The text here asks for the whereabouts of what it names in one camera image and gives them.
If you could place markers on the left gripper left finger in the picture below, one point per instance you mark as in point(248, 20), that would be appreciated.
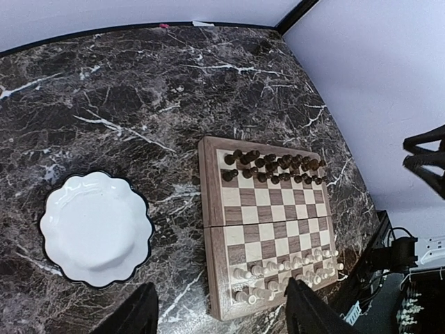
point(138, 314)

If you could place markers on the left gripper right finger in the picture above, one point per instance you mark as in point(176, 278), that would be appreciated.
point(305, 310)

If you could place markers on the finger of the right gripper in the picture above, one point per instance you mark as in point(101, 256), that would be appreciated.
point(416, 164)
point(412, 144)

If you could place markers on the white scalloped bowl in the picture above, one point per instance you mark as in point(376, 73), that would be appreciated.
point(96, 228)

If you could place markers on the white pawn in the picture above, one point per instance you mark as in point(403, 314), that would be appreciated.
point(271, 266)
point(330, 253)
point(242, 297)

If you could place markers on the white knight placed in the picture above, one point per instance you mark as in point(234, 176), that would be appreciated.
point(265, 294)

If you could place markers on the white pawn second row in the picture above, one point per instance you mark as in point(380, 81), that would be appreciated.
point(258, 270)

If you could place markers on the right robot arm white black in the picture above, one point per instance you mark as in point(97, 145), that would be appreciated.
point(412, 255)

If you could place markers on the black right frame post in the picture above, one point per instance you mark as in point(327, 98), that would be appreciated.
point(295, 15)

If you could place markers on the white rook corner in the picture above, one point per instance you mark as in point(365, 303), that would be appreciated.
point(334, 266)

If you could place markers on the wooden chessboard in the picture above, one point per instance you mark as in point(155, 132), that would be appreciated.
point(262, 204)

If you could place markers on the white pawn passed between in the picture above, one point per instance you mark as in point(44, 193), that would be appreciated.
point(241, 274)

